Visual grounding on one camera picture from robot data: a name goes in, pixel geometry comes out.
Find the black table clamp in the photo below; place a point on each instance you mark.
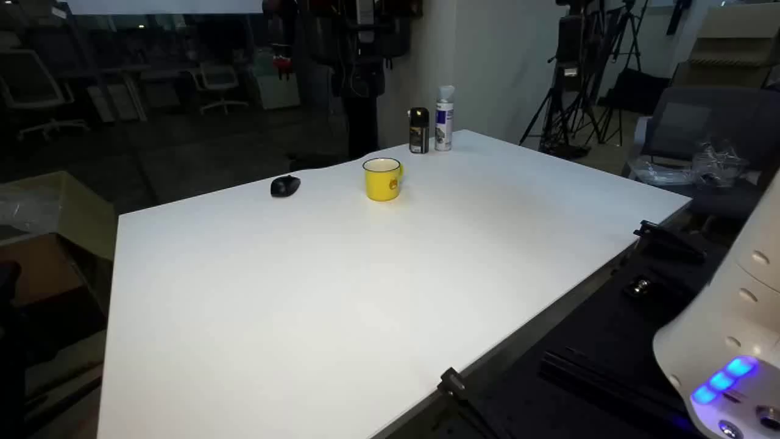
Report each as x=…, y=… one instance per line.
x=454, y=382

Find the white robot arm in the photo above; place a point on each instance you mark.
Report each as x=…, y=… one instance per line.
x=734, y=326

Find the white spray bottle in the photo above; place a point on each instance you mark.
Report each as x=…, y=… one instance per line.
x=443, y=124

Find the dark metal can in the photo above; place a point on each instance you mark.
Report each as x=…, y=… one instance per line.
x=419, y=132

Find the yellow enamel mug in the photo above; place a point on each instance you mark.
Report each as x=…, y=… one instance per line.
x=382, y=186

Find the brown cardboard box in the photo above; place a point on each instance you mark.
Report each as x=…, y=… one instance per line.
x=44, y=281

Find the black computer mouse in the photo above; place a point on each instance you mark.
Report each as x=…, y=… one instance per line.
x=283, y=186

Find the black camera tripod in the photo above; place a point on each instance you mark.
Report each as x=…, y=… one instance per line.
x=575, y=75

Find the clear plastic bag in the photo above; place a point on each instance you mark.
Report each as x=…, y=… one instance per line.
x=699, y=167

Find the black metal rails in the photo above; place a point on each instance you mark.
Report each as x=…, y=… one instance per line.
x=610, y=386

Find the white office chair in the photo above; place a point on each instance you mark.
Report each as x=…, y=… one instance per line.
x=32, y=88
x=218, y=81

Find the black mounting bracket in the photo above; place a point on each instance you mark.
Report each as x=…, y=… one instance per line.
x=668, y=243

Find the grey armchair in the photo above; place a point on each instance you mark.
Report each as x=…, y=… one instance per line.
x=692, y=124

